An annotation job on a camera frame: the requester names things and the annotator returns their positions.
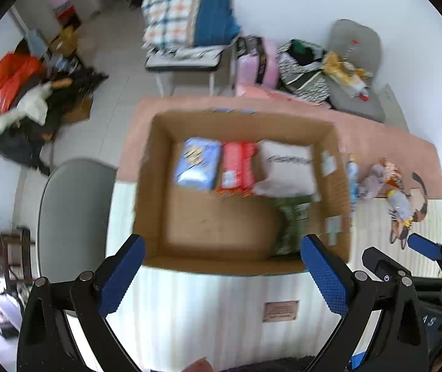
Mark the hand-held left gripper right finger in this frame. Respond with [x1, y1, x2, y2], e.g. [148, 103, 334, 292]
[300, 233, 429, 372]

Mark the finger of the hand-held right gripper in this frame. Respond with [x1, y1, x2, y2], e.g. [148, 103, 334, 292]
[361, 246, 413, 280]
[407, 233, 442, 280]

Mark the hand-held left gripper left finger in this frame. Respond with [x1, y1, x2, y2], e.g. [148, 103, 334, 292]
[16, 233, 146, 372]

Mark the green soft packet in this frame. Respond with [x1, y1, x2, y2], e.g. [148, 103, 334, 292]
[271, 196, 315, 258]

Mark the pale pink soft packet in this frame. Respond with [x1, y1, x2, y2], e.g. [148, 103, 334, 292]
[359, 163, 388, 199]

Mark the white soft packet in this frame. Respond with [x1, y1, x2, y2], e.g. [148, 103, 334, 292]
[252, 139, 320, 202]

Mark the person's left hand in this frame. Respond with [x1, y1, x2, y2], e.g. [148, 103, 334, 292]
[183, 357, 214, 372]

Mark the white and orange packet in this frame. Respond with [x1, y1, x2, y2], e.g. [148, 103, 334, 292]
[386, 189, 415, 222]

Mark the brown mat label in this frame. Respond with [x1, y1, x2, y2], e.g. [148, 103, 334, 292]
[263, 301, 300, 322]

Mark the orange snack packet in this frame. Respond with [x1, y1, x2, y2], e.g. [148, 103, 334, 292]
[379, 158, 404, 191]

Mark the grey round chair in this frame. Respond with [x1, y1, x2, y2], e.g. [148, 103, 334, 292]
[37, 157, 119, 317]

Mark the slim blue packet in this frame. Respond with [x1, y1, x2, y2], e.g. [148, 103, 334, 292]
[346, 154, 361, 204]

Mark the pink blanket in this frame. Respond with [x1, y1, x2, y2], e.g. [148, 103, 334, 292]
[115, 84, 442, 199]

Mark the wooden stool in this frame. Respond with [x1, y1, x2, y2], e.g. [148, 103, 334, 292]
[0, 220, 37, 296]

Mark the blue tissue packet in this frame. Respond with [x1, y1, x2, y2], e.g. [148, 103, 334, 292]
[173, 137, 221, 190]

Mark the red tissue packet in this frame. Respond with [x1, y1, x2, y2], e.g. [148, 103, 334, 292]
[216, 141, 259, 197]

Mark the black backpack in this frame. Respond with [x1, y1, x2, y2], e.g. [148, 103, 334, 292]
[0, 119, 57, 176]

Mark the pile of yellow packets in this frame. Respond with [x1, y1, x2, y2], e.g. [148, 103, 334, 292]
[324, 51, 371, 101]

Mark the white cloth bag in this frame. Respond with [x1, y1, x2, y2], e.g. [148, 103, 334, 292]
[0, 82, 53, 132]

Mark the pile of dark clothes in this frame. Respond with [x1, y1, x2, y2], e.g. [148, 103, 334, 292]
[42, 65, 110, 125]

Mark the black and white striped bag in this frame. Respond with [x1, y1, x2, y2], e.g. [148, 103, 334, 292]
[277, 39, 332, 104]

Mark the grey cushioned chair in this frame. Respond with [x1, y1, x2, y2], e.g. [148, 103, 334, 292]
[324, 19, 386, 123]

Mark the white chair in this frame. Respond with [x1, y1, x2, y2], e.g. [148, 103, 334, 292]
[145, 44, 226, 97]

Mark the red plastic bag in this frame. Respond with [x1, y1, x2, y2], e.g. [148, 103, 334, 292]
[0, 53, 46, 123]

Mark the pink suitcase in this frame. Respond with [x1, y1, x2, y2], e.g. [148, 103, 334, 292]
[235, 36, 280, 88]

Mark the small brown cardboard box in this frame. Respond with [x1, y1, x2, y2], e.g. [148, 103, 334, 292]
[48, 25, 80, 57]

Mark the plaid quilt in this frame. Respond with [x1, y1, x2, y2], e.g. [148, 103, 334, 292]
[141, 0, 210, 50]

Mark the blue quilt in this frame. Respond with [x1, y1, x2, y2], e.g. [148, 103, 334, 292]
[193, 0, 242, 47]

